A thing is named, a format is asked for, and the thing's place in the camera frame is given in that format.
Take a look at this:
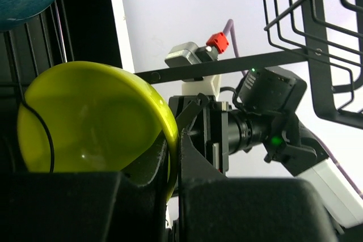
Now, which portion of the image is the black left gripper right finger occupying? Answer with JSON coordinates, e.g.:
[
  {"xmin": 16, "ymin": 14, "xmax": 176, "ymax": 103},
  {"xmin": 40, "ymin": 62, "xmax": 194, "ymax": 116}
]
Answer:
[{"xmin": 179, "ymin": 130, "xmax": 337, "ymax": 241}]

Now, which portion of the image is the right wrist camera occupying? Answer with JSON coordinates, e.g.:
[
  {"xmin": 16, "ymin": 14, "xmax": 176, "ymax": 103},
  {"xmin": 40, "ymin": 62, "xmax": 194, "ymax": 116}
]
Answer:
[{"xmin": 165, "ymin": 32, "xmax": 229, "ymax": 99}]

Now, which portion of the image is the lime green bowl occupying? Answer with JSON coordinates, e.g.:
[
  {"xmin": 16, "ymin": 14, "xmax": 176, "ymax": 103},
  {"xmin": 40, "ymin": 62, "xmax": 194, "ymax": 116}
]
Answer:
[{"xmin": 17, "ymin": 61, "xmax": 179, "ymax": 195}]

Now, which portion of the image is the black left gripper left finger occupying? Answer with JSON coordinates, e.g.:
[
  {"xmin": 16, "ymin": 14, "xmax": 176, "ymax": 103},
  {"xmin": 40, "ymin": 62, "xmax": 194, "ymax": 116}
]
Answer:
[{"xmin": 1, "ymin": 136, "xmax": 168, "ymax": 241}]

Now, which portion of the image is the black wire dish rack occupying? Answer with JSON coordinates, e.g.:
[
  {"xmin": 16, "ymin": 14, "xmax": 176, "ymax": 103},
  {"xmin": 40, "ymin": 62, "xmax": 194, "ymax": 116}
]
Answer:
[{"xmin": 1, "ymin": 0, "xmax": 362, "ymax": 171}]

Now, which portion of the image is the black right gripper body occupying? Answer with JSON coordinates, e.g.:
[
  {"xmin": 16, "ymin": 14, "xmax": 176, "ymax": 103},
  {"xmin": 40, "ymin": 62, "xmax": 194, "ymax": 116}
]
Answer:
[{"xmin": 168, "ymin": 94, "xmax": 269, "ymax": 173}]

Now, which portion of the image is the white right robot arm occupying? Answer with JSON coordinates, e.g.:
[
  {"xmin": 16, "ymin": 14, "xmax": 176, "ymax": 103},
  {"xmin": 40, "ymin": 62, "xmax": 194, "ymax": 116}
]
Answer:
[{"xmin": 168, "ymin": 66, "xmax": 362, "ymax": 228}]

